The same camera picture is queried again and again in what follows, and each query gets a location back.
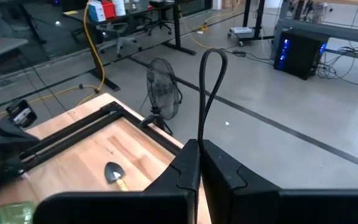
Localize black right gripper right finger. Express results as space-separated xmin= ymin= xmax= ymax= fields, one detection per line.
xmin=201 ymin=139 xmax=358 ymax=224

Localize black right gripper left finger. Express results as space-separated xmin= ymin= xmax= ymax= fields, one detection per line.
xmin=32 ymin=139 xmax=202 ymax=224

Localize black trowel with wooden handle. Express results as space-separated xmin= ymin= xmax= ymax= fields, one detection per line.
xmin=104 ymin=161 xmax=129 ymax=192

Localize beige green gardening tote bag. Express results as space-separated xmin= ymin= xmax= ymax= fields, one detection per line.
xmin=196 ymin=48 xmax=229 ymax=149

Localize green plastic spray bottle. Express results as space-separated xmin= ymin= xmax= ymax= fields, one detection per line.
xmin=0 ymin=201 xmax=39 ymax=224

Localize black floor fan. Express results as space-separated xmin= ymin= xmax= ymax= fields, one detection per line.
xmin=138 ymin=57 xmax=183 ymax=136

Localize black computer tower blue lights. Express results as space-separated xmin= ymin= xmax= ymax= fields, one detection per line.
xmin=273 ymin=27 xmax=329 ymax=81

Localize grey office chair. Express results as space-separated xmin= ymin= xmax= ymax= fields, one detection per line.
xmin=96 ymin=21 xmax=143 ymax=58

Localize white flat box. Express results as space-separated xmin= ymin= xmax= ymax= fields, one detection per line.
xmin=229 ymin=26 xmax=254 ymax=35

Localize black office desk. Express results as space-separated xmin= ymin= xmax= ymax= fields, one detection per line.
xmin=62 ymin=0 xmax=213 ymax=91

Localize black office chair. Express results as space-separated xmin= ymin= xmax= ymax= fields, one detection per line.
xmin=144 ymin=0 xmax=173 ymax=37

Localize black wheeled stand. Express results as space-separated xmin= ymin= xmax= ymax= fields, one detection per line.
xmin=227 ymin=0 xmax=275 ymax=47

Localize grey metal workbench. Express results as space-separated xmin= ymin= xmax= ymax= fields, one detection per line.
xmin=272 ymin=0 xmax=358 ymax=88

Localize white container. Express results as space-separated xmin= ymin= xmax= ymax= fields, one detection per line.
xmin=112 ymin=0 xmax=127 ymax=17

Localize red box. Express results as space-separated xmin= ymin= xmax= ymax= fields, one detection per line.
xmin=101 ymin=0 xmax=117 ymax=19

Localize blue and white box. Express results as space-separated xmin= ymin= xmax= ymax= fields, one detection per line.
xmin=88 ymin=0 xmax=107 ymax=22

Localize black aluminium table frame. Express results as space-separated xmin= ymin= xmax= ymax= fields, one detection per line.
xmin=19 ymin=101 xmax=183 ymax=172

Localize black floor cable with adapter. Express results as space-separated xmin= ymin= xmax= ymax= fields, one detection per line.
xmin=225 ymin=48 xmax=275 ymax=66

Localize tangled black floor cables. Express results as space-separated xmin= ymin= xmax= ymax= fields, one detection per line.
xmin=315 ymin=46 xmax=358 ymax=88

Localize yellow extension cable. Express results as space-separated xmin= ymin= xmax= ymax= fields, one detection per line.
xmin=178 ymin=4 xmax=248 ymax=50
xmin=0 ymin=0 xmax=107 ymax=116

